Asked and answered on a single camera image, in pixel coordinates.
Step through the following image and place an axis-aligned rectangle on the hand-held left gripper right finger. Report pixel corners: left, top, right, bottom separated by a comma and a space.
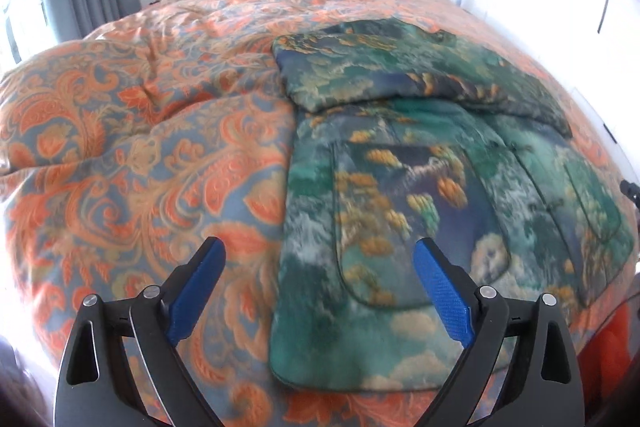
414, 238, 586, 427

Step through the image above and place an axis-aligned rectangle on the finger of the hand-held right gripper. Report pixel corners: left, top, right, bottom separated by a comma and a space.
620, 179, 640, 210

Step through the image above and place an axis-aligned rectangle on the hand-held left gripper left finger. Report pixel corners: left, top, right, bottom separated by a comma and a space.
55, 237, 226, 427

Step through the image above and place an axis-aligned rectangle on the green landscape print jacket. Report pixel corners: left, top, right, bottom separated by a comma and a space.
267, 19, 637, 395

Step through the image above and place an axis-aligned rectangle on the orange floral quilt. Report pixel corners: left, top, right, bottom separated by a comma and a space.
0, 0, 640, 427

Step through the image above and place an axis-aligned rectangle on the window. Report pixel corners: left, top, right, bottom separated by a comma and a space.
0, 0, 47, 70

